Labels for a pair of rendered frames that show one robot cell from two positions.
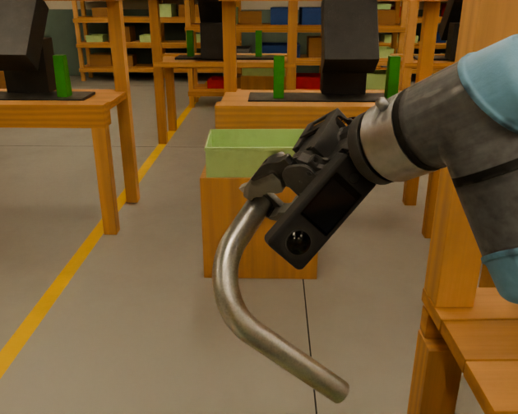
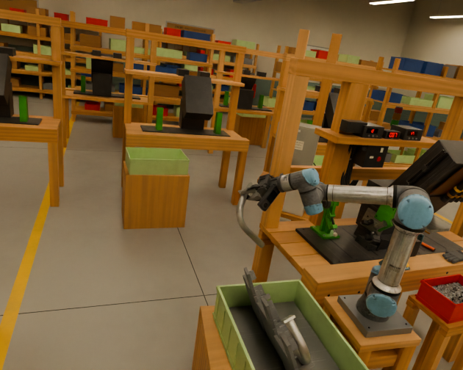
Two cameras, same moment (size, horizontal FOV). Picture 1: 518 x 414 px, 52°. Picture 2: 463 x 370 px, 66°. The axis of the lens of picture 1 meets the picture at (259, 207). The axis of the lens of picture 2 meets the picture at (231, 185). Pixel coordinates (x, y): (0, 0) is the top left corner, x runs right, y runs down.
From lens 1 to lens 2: 1.11 m
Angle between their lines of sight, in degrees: 22
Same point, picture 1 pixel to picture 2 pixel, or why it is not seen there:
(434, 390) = (263, 260)
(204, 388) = (143, 281)
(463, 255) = (275, 210)
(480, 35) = (284, 139)
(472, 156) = (304, 189)
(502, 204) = (309, 197)
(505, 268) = (309, 208)
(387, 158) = (286, 188)
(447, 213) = not seen: hidden behind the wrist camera
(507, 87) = (311, 178)
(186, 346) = (126, 263)
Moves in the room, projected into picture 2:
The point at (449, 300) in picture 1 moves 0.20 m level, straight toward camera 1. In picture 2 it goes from (270, 225) to (272, 241)
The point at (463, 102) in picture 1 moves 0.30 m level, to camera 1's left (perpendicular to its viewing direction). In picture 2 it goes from (303, 179) to (235, 179)
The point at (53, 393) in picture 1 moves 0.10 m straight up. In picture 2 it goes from (62, 291) to (62, 281)
